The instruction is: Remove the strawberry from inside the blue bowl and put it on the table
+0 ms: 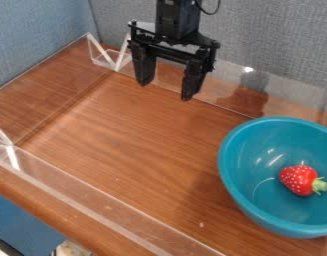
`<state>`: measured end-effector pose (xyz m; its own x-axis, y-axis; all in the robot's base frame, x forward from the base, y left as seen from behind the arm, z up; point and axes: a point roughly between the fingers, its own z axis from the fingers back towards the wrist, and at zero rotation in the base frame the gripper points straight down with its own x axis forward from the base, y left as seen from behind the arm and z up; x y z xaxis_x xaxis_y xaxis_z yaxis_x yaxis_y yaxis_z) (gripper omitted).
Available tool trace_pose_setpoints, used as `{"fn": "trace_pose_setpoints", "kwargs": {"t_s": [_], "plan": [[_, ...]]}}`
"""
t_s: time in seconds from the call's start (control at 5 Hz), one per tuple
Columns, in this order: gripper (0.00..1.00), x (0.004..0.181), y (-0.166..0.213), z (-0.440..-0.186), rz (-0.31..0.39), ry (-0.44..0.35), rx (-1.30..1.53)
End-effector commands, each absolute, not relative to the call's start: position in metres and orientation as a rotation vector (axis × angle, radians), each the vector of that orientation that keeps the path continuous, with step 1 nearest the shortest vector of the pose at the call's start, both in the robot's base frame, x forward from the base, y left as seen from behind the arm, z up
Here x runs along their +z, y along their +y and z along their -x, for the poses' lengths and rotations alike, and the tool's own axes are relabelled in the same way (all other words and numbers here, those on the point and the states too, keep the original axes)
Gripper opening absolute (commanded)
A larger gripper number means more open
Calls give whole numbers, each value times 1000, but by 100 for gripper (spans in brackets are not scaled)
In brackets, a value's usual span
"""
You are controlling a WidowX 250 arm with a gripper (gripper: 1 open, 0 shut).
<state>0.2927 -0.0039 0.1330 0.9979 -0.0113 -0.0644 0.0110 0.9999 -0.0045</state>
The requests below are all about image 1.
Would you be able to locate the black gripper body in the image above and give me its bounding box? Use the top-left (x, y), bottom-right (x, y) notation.
top-left (128, 20), bottom-right (220, 72)

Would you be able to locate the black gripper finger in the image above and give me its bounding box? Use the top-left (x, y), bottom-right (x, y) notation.
top-left (182, 59), bottom-right (206, 101)
top-left (131, 42), bottom-right (156, 86)

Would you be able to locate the red strawberry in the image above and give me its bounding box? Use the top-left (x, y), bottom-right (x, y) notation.
top-left (279, 165), bottom-right (327, 197)

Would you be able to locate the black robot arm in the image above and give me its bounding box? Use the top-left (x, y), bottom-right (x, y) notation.
top-left (128, 0), bottom-right (220, 101)

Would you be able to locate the blue plastic bowl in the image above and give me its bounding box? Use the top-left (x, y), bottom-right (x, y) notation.
top-left (216, 117), bottom-right (327, 239)

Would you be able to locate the clear acrylic back barrier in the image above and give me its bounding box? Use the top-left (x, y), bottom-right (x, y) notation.
top-left (85, 33), bottom-right (327, 126)

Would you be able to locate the clear acrylic barrier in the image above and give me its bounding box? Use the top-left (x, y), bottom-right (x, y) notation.
top-left (85, 33), bottom-right (327, 126)
top-left (0, 128), bottom-right (224, 256)

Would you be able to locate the clear acrylic front barrier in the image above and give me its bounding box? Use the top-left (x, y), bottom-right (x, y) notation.
top-left (0, 128), bottom-right (224, 256)

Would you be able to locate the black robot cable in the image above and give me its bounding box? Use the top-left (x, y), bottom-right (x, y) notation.
top-left (195, 0), bottom-right (222, 16)

